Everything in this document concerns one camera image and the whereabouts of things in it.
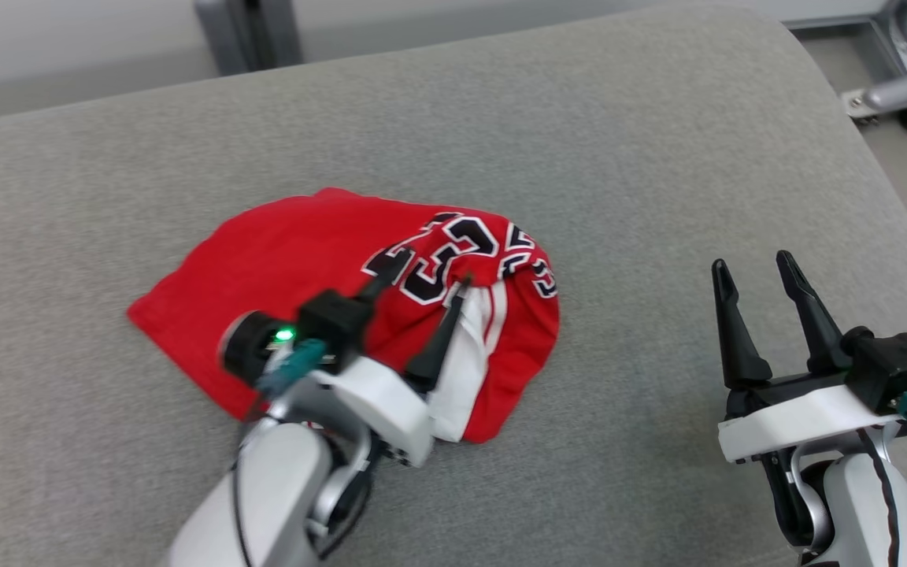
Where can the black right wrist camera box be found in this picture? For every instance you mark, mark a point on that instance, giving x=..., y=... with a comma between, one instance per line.
x=890, y=366

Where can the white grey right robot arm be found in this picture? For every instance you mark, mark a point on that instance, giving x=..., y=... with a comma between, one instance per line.
x=855, y=504

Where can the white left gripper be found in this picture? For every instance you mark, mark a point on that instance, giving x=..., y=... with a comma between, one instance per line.
x=386, y=405

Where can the silver wheeled metal frame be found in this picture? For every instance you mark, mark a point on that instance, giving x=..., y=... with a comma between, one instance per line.
x=906, y=87

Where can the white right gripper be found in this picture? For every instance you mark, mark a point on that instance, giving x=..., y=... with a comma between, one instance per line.
x=800, y=417

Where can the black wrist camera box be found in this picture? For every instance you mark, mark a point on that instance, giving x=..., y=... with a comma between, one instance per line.
x=334, y=323
x=890, y=366

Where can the grey metal stand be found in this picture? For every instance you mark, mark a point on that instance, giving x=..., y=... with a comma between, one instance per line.
x=249, y=35

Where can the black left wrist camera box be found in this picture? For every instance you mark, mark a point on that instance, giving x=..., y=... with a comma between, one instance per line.
x=334, y=323

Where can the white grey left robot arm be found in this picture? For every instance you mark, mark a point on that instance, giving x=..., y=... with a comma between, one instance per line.
x=272, y=488

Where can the red basketball jersey white sleeves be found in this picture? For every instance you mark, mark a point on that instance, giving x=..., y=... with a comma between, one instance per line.
x=280, y=260

